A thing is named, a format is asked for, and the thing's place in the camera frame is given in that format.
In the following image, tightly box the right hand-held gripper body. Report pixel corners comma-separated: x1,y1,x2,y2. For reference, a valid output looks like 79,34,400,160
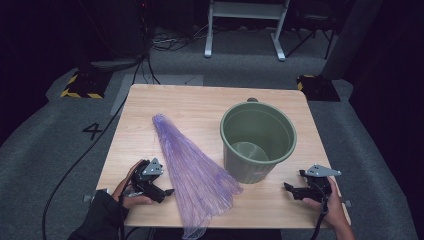
298,163,343,204

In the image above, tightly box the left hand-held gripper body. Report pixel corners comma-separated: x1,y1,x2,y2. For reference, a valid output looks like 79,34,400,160
131,157,164,202

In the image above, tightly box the purple plastic trash bag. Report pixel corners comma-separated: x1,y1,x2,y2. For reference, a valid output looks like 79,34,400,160
152,113,244,240

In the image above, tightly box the green plastic trash bin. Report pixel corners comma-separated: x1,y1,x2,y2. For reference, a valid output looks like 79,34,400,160
219,97,298,185

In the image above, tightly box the person's right hand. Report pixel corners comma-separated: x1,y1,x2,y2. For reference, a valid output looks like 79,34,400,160
301,176,350,230

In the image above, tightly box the person's left hand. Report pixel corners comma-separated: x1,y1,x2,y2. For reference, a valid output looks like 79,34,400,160
111,159,155,210

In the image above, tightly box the yellow black striped base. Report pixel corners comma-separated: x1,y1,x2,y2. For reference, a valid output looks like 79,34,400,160
60,69,113,100
296,74,342,103

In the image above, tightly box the grey curtain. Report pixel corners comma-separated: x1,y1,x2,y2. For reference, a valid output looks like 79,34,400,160
320,0,384,81

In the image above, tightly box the black folding stand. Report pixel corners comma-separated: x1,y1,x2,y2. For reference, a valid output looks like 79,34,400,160
285,14,336,61

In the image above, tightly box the white metal stand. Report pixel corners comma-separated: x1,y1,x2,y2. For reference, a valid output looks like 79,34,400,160
203,0,292,62

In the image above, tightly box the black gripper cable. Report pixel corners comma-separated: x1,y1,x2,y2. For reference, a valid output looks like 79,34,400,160
309,199,330,240

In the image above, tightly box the long black floor cable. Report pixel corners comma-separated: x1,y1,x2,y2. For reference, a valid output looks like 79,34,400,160
41,54,149,240

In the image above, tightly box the bundle of floor cables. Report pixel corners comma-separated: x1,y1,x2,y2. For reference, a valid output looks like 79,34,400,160
149,24,209,53

